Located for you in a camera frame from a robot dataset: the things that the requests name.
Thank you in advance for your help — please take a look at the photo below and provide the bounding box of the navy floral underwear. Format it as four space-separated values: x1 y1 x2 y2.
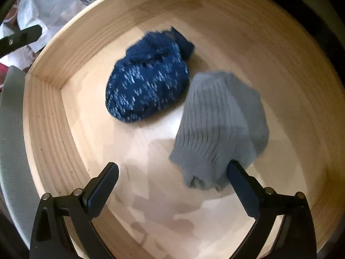
105 26 195 123

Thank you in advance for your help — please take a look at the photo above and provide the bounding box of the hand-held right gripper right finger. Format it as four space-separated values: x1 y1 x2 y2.
227 160 317 259

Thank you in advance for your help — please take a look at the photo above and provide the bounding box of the grey ribbed underwear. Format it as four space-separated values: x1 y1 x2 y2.
169 71 270 192

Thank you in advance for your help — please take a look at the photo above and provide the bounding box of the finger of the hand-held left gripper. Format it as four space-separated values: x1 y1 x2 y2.
0 24 44 57

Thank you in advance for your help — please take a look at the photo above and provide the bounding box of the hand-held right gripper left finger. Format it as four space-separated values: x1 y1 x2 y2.
29 162 119 259

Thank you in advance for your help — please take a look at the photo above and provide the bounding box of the white crumpled fabric pile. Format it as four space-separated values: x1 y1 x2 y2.
0 0 89 68

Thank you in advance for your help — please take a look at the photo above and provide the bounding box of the wooden drawer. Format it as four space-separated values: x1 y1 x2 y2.
0 0 341 259

